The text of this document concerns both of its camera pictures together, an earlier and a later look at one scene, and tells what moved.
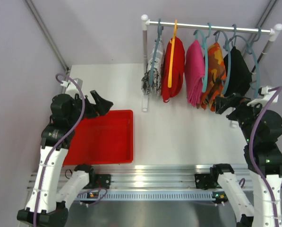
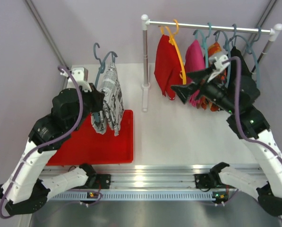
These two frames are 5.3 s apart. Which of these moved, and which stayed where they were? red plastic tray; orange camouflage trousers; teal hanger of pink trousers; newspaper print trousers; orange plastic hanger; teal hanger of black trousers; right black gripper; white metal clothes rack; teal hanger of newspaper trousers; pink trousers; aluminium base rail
Moved: orange plastic hanger; newspaper print trousers; right black gripper; teal hanger of newspaper trousers
Stayed: orange camouflage trousers; teal hanger of black trousers; white metal clothes rack; red plastic tray; pink trousers; aluminium base rail; teal hanger of pink trousers
